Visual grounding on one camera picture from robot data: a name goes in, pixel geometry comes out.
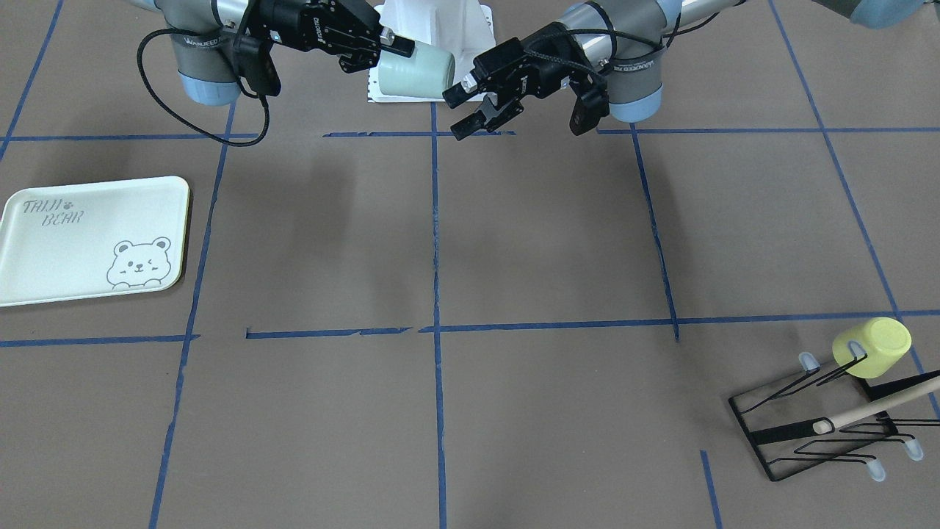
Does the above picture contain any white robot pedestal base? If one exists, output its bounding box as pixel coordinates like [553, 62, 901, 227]
[367, 1, 496, 103]

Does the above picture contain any black wire cup rack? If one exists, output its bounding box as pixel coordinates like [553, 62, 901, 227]
[726, 352, 938, 482]

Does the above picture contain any yellow cup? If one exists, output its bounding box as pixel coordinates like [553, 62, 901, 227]
[831, 316, 912, 379]

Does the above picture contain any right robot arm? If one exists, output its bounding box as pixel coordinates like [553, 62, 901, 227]
[137, 1, 417, 105]

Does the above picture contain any pale green cup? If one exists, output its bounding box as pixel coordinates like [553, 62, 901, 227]
[378, 41, 456, 99]

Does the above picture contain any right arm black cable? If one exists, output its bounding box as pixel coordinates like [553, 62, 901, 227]
[137, 28, 271, 148]

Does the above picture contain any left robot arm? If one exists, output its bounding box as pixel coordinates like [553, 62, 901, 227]
[443, 1, 738, 140]

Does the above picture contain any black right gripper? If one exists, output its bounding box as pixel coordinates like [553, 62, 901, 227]
[233, 1, 414, 96]

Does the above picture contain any cream bear tray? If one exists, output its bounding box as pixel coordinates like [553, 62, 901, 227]
[1, 176, 191, 307]

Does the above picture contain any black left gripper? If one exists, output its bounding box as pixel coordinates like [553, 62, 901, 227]
[442, 21, 610, 140]

